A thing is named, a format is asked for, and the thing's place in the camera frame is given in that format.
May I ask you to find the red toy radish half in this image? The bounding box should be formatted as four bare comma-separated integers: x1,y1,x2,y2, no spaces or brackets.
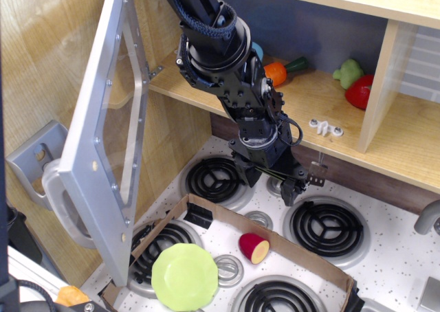
239,233,270,265

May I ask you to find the grey faucet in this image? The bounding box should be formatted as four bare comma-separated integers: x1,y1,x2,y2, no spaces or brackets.
414,200,440,235

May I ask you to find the back left stove burner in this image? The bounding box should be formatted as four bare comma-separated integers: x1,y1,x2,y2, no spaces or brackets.
179,155,255,211

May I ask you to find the front left stove burner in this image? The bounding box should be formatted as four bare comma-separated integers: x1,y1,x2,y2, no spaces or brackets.
127,220,204,299

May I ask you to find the red toy pepper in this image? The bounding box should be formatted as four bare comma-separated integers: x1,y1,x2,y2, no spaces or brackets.
345,75,374,110

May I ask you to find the brown cardboard box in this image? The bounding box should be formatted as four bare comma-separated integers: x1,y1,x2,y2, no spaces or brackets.
100,194,364,311

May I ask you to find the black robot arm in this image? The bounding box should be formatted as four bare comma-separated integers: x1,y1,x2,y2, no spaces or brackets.
167,0,308,206

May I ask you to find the black cable bottom left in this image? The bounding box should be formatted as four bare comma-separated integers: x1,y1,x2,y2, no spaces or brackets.
13,279,58,312

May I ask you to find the wooden shelf unit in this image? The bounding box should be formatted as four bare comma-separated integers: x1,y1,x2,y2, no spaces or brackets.
130,0,440,193

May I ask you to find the stove burner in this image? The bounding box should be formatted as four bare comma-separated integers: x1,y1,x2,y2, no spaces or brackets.
127,220,204,299
230,275,327,312
282,196,371,269
179,155,255,211

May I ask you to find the front right stove burner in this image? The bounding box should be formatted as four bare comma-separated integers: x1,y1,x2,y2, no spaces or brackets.
230,275,327,312

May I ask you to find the orange cloth piece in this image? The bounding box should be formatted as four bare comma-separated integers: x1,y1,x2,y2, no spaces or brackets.
55,285,91,307

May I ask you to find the grey stove knob middle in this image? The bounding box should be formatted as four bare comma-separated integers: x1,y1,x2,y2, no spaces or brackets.
245,210,273,230

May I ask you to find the back right stove burner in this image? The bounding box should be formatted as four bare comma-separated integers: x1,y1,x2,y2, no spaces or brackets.
282,196,371,269

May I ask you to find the grey stove knob back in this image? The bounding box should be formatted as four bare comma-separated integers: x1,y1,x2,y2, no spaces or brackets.
266,177,283,197

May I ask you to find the light blue bowl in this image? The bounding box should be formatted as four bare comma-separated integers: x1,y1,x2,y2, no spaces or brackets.
252,42,264,61

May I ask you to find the grey stove knob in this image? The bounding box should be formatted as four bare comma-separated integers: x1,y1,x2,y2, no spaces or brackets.
214,254,244,288
266,177,283,197
245,210,273,230

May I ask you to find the grey wall holder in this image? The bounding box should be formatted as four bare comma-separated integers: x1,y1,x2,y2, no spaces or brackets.
6,120,68,211

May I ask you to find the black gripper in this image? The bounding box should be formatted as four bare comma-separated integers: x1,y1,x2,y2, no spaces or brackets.
228,139,307,206

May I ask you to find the grey microwave door with handle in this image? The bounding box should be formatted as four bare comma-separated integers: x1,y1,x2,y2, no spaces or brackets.
42,0,150,287

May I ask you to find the white plastic door latch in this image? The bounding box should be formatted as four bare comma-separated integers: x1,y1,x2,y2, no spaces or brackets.
309,119,344,137

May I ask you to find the grey stove knob front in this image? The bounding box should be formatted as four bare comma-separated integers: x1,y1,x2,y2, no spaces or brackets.
214,254,244,288

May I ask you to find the small metal toy spatula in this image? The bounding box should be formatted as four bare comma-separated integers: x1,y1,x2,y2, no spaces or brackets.
307,153,328,187

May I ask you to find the orange toy carrot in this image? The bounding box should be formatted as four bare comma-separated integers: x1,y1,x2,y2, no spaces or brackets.
264,57,309,87

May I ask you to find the green toy broccoli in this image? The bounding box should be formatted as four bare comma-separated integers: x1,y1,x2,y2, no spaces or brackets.
332,58,364,90

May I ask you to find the green plate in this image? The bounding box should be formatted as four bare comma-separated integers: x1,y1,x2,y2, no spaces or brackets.
151,243,219,311

